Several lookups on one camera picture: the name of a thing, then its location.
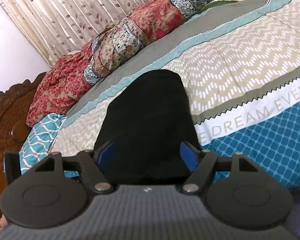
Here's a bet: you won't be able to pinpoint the teal wave pattern pillow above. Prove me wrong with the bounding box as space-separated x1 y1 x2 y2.
19 113 66 174

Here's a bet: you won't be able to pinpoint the carved wooden headboard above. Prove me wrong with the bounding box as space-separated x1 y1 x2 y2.
0 73 45 216

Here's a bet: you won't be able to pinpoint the black pants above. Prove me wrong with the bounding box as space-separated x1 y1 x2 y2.
94 70 200 185

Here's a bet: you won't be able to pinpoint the red and blue patchwork quilt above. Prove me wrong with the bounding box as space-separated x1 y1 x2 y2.
26 0 214 127

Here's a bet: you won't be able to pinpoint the floral beige curtain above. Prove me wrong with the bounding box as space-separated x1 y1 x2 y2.
0 0 151 67

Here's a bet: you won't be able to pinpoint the patterned bed sheet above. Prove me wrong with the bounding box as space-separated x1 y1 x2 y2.
49 0 300 189

